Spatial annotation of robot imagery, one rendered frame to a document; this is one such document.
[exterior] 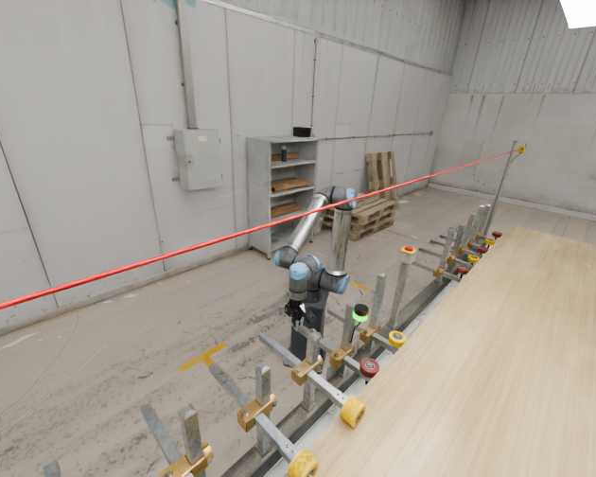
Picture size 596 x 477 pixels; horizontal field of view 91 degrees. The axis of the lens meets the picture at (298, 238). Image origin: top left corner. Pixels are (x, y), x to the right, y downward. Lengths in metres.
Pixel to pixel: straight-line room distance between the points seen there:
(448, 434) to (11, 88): 3.31
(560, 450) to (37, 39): 3.68
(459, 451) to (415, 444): 0.13
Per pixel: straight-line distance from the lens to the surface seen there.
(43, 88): 3.17
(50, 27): 3.22
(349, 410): 1.14
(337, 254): 1.94
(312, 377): 1.22
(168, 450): 1.11
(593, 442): 1.56
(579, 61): 8.77
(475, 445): 1.31
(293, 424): 1.42
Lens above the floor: 1.88
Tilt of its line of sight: 24 degrees down
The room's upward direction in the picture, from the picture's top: 3 degrees clockwise
